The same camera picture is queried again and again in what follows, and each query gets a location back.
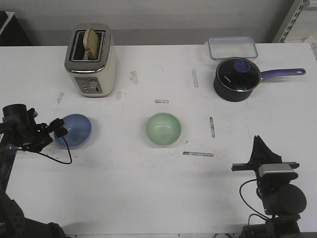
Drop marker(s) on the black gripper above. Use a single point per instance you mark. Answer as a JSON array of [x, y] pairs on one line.
[[260, 155], [19, 129]]

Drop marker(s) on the dark blue saucepan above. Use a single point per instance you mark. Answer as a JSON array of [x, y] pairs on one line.
[[232, 96]]

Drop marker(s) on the glass pot lid blue knob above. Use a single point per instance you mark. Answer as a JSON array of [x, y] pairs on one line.
[[238, 74]]

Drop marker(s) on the white slotted shelf rack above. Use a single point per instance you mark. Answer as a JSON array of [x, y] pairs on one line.
[[300, 23]]

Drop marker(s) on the green bowl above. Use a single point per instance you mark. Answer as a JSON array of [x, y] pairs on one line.
[[163, 129]]

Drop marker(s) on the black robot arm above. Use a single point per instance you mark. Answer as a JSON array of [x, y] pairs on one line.
[[13, 223], [282, 201]]

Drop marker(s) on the blue bowl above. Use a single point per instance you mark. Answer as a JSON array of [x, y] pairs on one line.
[[79, 130]]

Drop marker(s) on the slice of toast bread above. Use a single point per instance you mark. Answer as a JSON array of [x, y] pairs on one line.
[[91, 44]]

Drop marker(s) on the clear plastic food container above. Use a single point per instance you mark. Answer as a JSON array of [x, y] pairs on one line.
[[227, 47]]

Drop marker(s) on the cream two-slot toaster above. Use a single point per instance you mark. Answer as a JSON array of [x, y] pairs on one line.
[[92, 78]]

